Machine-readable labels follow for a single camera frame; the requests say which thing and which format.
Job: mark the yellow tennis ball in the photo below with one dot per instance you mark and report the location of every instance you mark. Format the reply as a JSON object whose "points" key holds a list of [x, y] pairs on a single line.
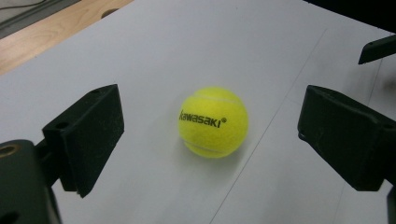
{"points": [[213, 124]]}

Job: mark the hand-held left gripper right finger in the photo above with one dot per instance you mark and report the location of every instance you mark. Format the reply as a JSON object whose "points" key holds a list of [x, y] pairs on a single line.
{"points": [[351, 140]]}

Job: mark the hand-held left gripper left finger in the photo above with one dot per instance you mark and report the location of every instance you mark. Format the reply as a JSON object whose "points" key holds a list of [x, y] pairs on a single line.
{"points": [[85, 137]]}

